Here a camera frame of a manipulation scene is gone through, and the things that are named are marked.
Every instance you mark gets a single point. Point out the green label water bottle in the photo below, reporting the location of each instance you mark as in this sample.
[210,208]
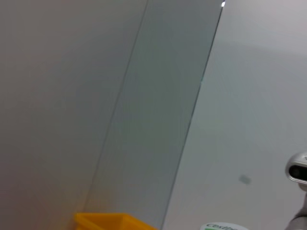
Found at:
[223,227]

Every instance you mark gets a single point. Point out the yellow plastic bin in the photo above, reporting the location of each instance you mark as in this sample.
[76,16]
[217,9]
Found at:
[108,221]

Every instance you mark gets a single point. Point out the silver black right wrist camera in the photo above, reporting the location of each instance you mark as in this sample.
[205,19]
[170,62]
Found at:
[297,167]

